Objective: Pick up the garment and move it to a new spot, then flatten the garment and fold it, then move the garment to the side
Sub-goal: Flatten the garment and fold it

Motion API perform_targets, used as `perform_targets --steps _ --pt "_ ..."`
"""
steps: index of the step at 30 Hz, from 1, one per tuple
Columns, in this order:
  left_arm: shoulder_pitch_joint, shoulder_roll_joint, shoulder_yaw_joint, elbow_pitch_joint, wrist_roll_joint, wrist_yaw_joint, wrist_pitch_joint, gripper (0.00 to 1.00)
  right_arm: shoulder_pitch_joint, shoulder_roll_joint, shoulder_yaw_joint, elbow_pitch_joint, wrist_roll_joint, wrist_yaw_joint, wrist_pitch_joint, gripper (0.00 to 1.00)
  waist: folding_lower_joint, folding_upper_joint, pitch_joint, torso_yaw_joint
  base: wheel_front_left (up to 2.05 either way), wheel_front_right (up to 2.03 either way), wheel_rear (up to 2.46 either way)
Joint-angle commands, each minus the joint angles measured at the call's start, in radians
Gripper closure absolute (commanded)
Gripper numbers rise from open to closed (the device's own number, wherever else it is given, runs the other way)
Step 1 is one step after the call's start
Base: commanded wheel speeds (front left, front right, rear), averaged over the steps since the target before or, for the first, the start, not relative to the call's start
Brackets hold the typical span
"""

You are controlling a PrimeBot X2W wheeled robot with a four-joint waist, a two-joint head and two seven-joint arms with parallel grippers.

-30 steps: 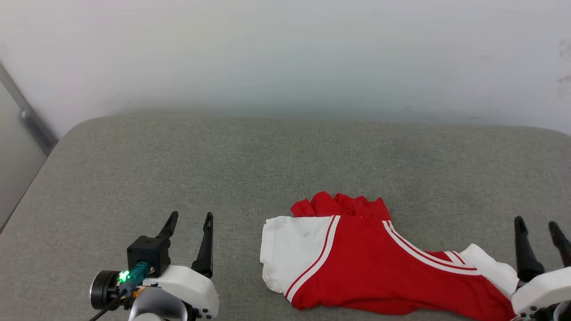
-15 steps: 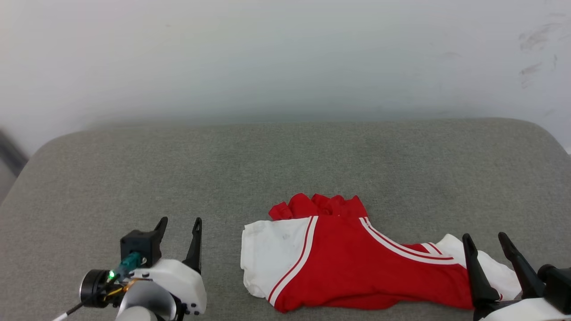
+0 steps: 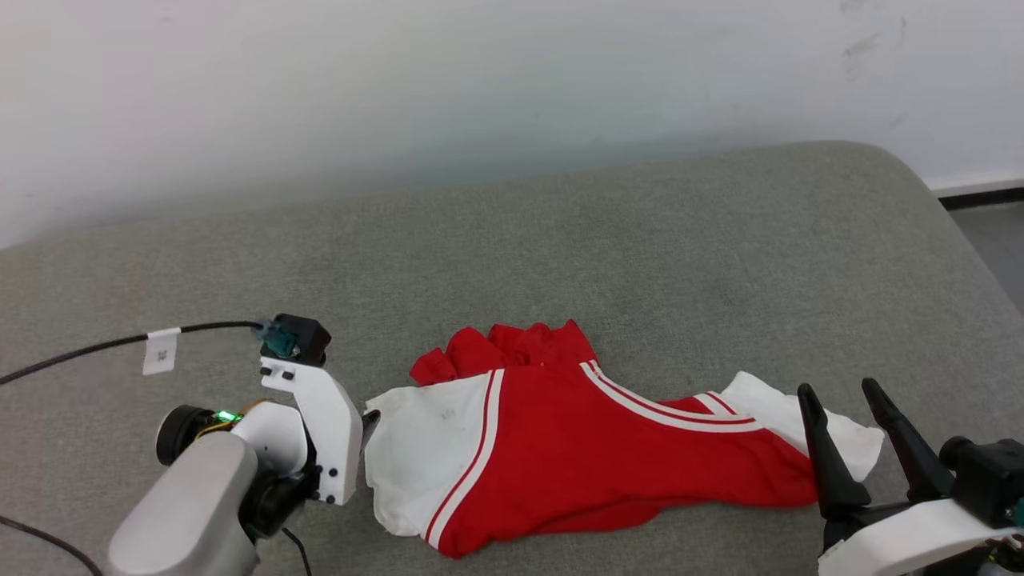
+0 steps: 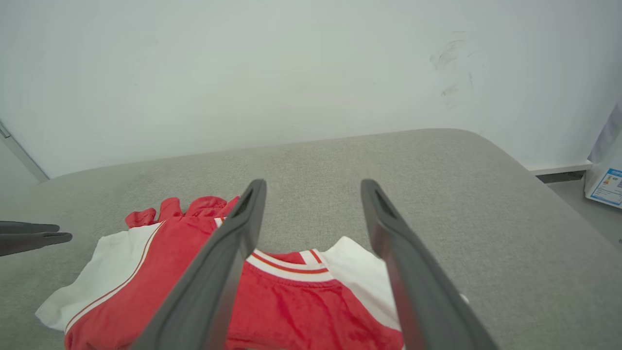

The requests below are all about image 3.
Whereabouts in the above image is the thin black cable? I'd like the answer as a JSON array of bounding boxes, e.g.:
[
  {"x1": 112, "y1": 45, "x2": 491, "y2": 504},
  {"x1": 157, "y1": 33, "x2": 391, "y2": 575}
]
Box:
[
  {"x1": 0, "y1": 514, "x2": 105, "y2": 576},
  {"x1": 280, "y1": 526, "x2": 314, "y2": 576}
]

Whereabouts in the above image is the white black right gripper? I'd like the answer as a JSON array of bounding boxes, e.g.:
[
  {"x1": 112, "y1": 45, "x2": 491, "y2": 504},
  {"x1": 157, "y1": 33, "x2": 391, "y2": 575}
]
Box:
[{"x1": 798, "y1": 378, "x2": 1024, "y2": 576}]

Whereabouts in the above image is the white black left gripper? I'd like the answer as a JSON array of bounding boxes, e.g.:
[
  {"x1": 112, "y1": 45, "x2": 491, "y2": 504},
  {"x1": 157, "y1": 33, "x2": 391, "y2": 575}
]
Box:
[{"x1": 156, "y1": 358, "x2": 382, "y2": 538}]

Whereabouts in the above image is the white and dark skirting strip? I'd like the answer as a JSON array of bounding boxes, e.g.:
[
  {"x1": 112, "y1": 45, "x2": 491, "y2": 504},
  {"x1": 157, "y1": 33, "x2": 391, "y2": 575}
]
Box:
[{"x1": 926, "y1": 170, "x2": 1024, "y2": 211}]

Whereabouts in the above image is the grey fabric sofa cushion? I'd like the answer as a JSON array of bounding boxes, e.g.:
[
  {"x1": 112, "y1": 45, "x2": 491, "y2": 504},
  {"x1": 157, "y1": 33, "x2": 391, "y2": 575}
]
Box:
[{"x1": 0, "y1": 141, "x2": 1024, "y2": 576}]

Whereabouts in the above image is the red and white jersey shirt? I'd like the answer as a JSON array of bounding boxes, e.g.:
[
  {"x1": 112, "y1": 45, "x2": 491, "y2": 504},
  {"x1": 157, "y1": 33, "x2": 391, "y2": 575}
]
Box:
[{"x1": 364, "y1": 319, "x2": 886, "y2": 559}]

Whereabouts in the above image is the white paper cable tag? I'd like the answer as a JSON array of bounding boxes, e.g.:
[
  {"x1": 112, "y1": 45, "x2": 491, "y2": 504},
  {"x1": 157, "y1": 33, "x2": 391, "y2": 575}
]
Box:
[{"x1": 142, "y1": 328, "x2": 182, "y2": 377}]

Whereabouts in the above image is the black cable with teal plug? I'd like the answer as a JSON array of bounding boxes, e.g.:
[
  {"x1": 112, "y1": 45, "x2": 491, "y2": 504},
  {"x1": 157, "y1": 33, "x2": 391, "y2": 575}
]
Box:
[{"x1": 0, "y1": 319, "x2": 301, "y2": 386}]

